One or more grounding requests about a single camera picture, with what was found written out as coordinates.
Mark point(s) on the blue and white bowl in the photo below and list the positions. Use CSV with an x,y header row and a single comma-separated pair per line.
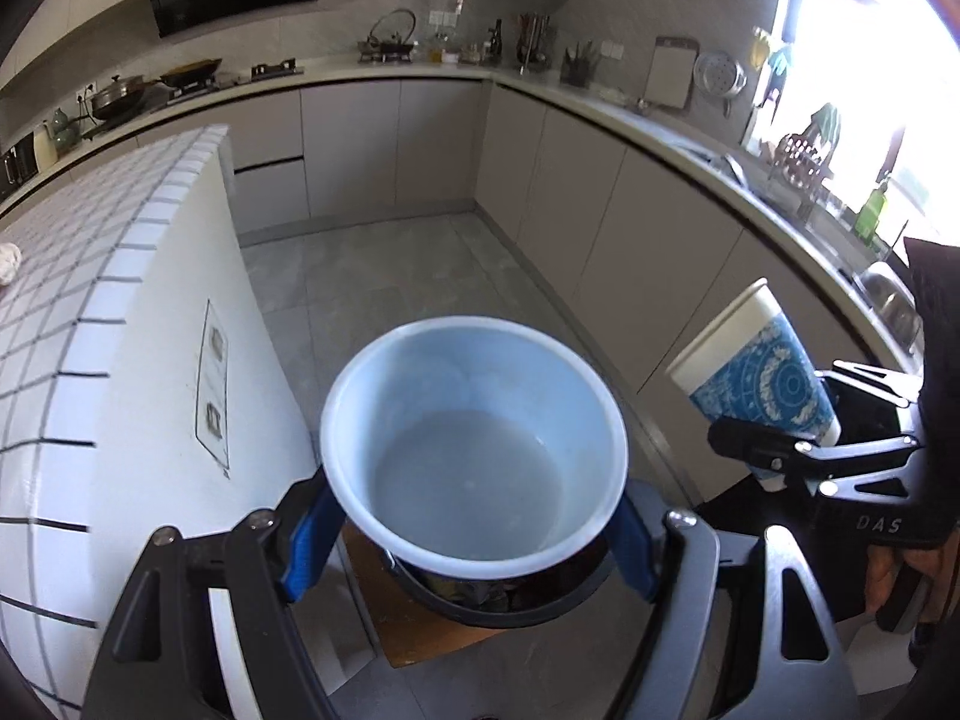
x,y
474,448

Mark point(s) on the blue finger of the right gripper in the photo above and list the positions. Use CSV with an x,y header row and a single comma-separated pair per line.
x,y
769,452
849,383

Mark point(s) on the dark glass bottle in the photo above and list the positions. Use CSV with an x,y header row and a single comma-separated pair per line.
x,y
493,46

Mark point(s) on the black wok pan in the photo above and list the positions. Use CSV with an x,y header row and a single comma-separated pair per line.
x,y
185,76

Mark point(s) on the black microwave oven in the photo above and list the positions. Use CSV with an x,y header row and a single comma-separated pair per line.
x,y
18,166

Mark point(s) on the kettle with round handle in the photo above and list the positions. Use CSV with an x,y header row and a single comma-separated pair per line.
x,y
390,40

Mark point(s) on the black gas stove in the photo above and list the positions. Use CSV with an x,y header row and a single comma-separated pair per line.
x,y
227,80

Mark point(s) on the white cutting board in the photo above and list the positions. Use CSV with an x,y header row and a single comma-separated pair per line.
x,y
670,77

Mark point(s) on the black trash bucket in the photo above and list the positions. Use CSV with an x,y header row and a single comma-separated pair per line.
x,y
508,603

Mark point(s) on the blue patterned paper cup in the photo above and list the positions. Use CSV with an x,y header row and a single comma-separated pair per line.
x,y
748,364

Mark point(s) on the round metal strainer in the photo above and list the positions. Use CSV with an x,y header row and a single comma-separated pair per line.
x,y
719,76

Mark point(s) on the steel kitchen sink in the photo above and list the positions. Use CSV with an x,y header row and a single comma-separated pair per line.
x,y
892,301

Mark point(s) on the grey lidded cooking pot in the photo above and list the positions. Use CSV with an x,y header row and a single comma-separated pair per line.
x,y
124,93

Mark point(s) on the lower kitchen cabinets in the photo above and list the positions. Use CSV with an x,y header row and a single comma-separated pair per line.
x,y
639,241

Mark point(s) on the brown wooden stool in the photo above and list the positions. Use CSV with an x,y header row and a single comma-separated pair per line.
x,y
407,633

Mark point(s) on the wooden rack on windowsill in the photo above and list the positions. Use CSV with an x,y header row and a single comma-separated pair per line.
x,y
802,165

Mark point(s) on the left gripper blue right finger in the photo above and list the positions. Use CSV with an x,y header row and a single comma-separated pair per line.
x,y
632,548

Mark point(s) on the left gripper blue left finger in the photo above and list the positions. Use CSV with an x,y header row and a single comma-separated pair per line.
x,y
311,543

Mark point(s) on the black utensil holder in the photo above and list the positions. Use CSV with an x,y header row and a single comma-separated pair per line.
x,y
578,65

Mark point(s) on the white paper towel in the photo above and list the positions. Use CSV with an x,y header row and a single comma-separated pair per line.
x,y
10,262

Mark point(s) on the green bottle by window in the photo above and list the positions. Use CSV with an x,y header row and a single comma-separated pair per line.
x,y
867,218

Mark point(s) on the person's right hand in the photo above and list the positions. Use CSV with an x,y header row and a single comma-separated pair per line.
x,y
904,588

